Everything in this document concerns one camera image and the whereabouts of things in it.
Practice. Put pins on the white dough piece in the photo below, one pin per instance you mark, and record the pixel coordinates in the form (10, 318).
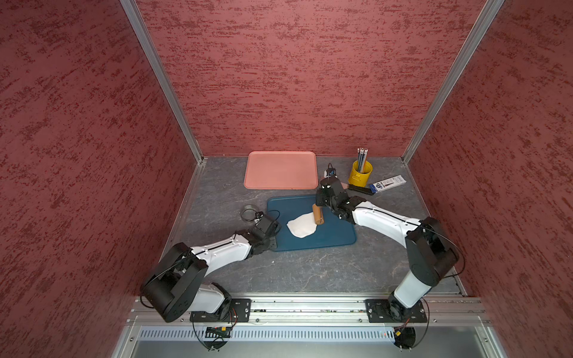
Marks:
(303, 226)

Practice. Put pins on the pink tray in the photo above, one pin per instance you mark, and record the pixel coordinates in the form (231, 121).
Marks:
(281, 170)

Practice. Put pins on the metal dough scraper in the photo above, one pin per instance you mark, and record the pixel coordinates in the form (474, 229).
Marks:
(360, 189)

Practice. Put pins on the right corner aluminium post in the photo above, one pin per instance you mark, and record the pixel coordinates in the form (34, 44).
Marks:
(482, 24)

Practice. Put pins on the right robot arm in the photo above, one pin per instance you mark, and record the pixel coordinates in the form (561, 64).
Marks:
(431, 255)

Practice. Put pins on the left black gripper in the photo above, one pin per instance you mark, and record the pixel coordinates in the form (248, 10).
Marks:
(274, 234)

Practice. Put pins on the metal ring cutter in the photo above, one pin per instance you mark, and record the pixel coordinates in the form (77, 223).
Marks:
(249, 213)

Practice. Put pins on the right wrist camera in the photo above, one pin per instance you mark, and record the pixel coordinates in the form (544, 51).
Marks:
(330, 171)

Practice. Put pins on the yellow cup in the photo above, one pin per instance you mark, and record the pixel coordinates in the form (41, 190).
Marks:
(358, 178)

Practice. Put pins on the wooden rolling pin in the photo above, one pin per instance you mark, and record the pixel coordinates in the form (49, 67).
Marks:
(318, 215)

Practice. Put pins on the aluminium front rail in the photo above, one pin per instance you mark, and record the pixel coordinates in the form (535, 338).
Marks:
(353, 310)

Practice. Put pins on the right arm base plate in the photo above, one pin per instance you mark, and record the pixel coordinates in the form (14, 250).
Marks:
(391, 312)

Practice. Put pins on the left corner aluminium post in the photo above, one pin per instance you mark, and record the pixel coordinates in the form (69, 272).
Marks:
(142, 33)

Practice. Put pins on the white blue pencil box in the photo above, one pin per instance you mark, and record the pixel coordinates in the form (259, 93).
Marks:
(386, 184)

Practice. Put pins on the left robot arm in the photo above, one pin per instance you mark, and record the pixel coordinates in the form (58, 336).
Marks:
(176, 285)

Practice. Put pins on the teal tray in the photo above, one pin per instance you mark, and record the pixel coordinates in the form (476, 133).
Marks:
(334, 232)

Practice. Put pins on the corner aluminium post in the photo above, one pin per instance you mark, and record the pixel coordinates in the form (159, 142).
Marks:
(142, 33)
(482, 24)

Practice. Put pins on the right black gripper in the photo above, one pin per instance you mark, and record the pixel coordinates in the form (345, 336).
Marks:
(318, 198)

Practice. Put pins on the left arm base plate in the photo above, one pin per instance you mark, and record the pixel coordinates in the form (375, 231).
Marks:
(235, 310)

